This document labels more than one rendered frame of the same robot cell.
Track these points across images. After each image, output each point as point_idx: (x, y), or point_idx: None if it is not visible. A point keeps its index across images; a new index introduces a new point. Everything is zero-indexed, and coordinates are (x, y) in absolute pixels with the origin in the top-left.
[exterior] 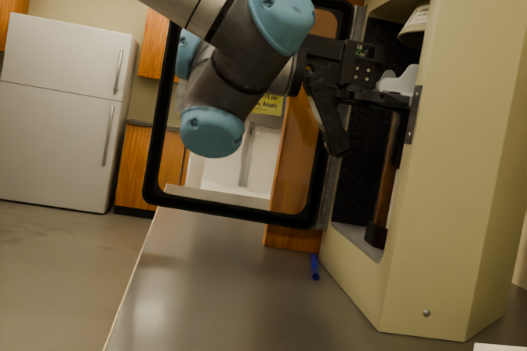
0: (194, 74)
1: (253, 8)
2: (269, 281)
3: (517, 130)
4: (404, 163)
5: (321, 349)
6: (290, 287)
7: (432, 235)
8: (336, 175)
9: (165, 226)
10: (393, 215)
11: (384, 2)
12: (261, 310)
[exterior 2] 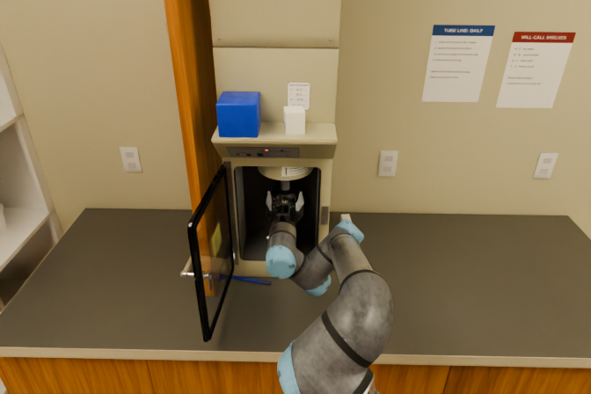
0: (305, 273)
1: (360, 241)
2: (280, 302)
3: None
4: (323, 230)
5: None
6: (286, 295)
7: None
8: (237, 241)
9: (183, 342)
10: None
11: (261, 165)
12: (319, 309)
